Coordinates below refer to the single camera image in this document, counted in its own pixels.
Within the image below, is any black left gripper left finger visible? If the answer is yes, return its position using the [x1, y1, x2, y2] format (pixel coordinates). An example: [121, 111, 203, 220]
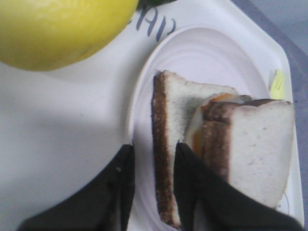
[18, 144, 135, 231]

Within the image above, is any bread slice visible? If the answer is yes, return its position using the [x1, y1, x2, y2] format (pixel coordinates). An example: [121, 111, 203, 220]
[151, 71, 238, 229]
[202, 99, 295, 208]

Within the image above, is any green lime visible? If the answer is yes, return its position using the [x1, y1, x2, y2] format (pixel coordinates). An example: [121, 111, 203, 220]
[137, 0, 176, 9]

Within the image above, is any white round plate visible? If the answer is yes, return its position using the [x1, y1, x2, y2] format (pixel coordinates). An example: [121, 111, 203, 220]
[128, 26, 295, 231]

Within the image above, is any white rectangular tray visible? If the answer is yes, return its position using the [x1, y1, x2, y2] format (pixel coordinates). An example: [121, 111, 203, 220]
[0, 0, 295, 231]

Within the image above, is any fried egg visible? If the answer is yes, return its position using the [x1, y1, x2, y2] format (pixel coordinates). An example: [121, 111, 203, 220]
[184, 93, 252, 156]

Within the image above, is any yellow lemon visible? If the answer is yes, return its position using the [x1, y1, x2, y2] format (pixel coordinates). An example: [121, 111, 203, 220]
[0, 0, 138, 71]

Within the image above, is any yellow fork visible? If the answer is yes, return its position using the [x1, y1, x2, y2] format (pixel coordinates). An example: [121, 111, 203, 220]
[269, 69, 285, 100]

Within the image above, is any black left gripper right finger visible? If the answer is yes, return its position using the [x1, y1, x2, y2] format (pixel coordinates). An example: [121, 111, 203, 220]
[173, 142, 303, 231]

